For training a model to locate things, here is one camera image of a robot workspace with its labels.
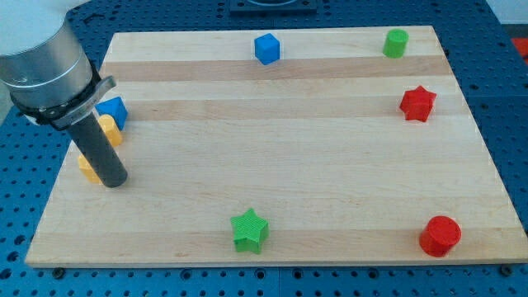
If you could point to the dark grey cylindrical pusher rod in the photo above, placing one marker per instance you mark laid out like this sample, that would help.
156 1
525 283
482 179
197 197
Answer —
91 141

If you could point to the yellow hexagon block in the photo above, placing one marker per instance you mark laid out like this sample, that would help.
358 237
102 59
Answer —
111 130

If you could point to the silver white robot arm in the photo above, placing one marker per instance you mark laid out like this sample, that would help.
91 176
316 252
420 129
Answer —
51 80

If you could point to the blue triangular block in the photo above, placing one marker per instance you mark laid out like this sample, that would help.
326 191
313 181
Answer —
115 107

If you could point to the green star block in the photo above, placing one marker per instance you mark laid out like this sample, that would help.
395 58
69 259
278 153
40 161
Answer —
249 232

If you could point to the blue cube block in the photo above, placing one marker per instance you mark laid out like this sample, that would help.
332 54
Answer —
267 49

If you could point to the wooden board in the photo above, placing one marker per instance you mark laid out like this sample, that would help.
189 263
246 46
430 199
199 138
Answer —
315 143

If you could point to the green cylinder block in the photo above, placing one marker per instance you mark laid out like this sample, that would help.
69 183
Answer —
395 43

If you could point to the red star block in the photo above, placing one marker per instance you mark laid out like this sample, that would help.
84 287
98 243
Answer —
417 104

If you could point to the red cylinder block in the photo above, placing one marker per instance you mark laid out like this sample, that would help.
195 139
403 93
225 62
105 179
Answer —
440 235

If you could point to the red object at edge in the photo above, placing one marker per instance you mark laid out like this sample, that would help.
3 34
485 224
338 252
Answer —
521 45

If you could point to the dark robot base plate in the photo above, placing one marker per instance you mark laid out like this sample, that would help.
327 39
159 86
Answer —
271 6

